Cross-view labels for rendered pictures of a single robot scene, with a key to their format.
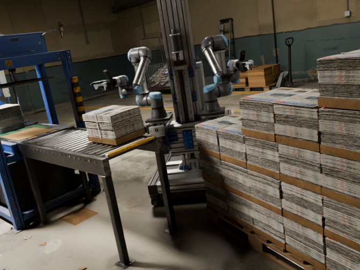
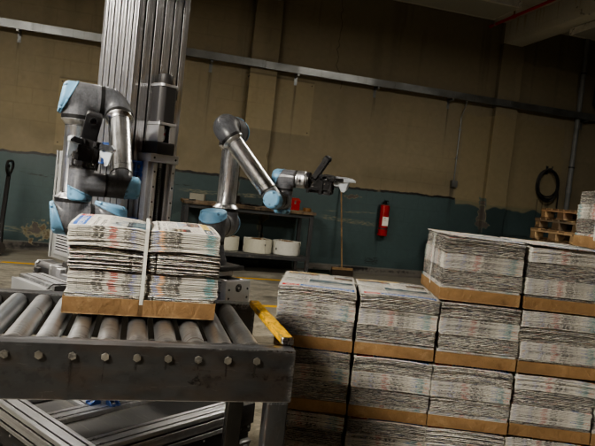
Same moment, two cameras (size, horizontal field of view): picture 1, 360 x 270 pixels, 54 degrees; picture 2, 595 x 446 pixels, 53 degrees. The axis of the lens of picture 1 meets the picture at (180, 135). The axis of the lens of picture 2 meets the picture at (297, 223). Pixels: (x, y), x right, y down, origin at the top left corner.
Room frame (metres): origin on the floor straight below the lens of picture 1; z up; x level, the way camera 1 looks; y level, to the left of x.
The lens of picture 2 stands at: (1.55, 1.70, 1.16)
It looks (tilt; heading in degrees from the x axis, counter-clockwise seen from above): 3 degrees down; 300
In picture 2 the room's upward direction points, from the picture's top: 6 degrees clockwise
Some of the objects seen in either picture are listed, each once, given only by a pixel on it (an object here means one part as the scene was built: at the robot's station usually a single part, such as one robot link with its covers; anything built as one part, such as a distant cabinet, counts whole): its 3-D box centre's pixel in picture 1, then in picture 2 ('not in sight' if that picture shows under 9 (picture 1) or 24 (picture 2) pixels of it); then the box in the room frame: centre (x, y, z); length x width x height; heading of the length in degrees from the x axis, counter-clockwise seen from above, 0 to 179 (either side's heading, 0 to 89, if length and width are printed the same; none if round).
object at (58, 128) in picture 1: (30, 136); not in sight; (3.59, 1.53, 0.75); 0.70 x 0.65 x 0.10; 45
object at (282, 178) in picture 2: (233, 64); (285, 179); (2.93, -0.52, 1.21); 0.11 x 0.08 x 0.09; 16
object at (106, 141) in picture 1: (124, 135); (181, 298); (2.64, 0.42, 0.83); 0.29 x 0.16 x 0.04; 135
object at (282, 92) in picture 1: (278, 94); (473, 235); (2.12, -0.63, 1.06); 0.37 x 0.29 x 0.01; 118
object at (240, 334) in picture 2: (126, 149); (237, 330); (2.46, 0.39, 0.77); 0.47 x 0.05 x 0.05; 135
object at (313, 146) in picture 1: (319, 134); (544, 297); (1.86, -0.76, 0.86); 0.38 x 0.29 x 0.04; 119
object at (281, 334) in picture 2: (132, 145); (269, 319); (2.40, 0.35, 0.81); 0.43 x 0.03 x 0.02; 135
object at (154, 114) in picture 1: (158, 111); not in sight; (3.23, 0.16, 0.87); 0.15 x 0.15 x 0.10
